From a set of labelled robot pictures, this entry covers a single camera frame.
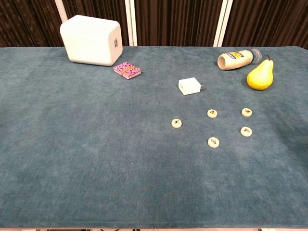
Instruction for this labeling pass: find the white power adapter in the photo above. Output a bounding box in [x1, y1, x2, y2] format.
[178, 77, 205, 96]

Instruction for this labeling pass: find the pink patterned card deck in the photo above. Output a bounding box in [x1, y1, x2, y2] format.
[113, 61, 142, 80]

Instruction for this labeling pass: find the teal velvet tablecloth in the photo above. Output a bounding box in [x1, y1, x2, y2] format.
[0, 46, 308, 229]

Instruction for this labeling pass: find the cream mayonnaise squeeze bottle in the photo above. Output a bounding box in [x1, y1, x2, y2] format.
[217, 48, 262, 71]

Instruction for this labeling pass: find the large white plastic box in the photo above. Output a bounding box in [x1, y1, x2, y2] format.
[59, 14, 123, 67]

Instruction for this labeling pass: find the yellow pear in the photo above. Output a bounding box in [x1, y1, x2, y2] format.
[246, 54, 274, 91]

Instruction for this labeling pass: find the white partition post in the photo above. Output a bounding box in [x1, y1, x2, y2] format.
[124, 0, 138, 47]
[213, 0, 233, 47]
[54, 0, 68, 23]

